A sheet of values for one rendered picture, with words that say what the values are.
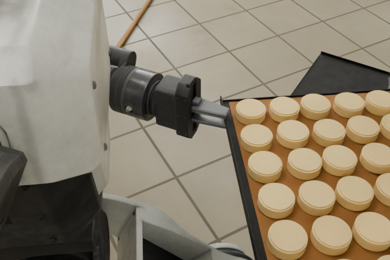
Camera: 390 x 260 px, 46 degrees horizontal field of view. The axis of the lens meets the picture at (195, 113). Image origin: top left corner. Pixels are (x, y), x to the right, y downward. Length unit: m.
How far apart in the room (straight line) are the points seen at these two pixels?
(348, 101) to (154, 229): 0.39
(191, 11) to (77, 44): 2.24
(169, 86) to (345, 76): 1.54
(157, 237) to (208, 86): 1.34
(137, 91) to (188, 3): 1.97
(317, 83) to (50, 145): 1.83
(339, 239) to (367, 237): 0.04
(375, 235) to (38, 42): 0.47
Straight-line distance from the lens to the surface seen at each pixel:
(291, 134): 0.73
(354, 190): 0.68
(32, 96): 0.37
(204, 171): 1.71
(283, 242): 0.60
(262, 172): 0.67
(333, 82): 2.17
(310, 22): 2.61
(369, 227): 0.65
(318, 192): 0.66
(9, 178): 0.30
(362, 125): 0.78
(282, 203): 0.64
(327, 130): 0.75
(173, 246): 0.84
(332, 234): 0.63
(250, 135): 0.72
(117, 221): 0.82
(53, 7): 0.43
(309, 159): 0.70
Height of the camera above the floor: 1.29
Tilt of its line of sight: 42 degrees down
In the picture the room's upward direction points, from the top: straight up
